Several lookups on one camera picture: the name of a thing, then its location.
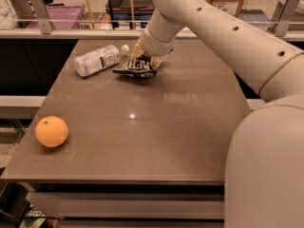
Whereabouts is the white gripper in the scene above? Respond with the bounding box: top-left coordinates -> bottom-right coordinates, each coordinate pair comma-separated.
130,28 -> 173,69

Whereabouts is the blue chip bag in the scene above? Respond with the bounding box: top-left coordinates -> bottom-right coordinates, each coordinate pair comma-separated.
112,54 -> 157,79

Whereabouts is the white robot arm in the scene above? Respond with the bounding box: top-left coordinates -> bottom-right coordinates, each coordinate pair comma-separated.
134,0 -> 304,228

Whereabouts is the clear plastic water bottle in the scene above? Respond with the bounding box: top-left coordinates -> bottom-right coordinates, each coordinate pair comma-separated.
74,45 -> 129,77

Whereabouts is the purple plastic crate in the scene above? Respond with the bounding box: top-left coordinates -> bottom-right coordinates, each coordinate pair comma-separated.
26,4 -> 86,30

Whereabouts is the grey table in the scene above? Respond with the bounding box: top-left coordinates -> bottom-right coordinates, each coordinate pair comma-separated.
2,40 -> 250,228

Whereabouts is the orange fruit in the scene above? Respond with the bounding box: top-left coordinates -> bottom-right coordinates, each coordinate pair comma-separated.
35,116 -> 68,148

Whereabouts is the green package under table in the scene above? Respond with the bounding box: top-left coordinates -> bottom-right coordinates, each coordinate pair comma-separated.
19,208 -> 47,228

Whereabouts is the metal railing post left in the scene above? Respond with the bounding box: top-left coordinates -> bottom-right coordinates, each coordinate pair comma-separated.
30,0 -> 53,34

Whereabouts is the metal railing post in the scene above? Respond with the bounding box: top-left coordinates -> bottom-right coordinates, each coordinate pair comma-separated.
30,0 -> 53,34
275,0 -> 300,37

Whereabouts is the metal railing post right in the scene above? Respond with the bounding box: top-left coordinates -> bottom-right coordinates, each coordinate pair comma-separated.
275,0 -> 300,37

